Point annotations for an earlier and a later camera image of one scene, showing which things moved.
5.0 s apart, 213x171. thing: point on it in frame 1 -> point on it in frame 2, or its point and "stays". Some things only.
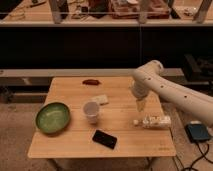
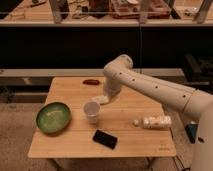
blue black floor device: [197, 132] stays
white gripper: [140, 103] -> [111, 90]
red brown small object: [91, 82] stays
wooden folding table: [101, 122] stays
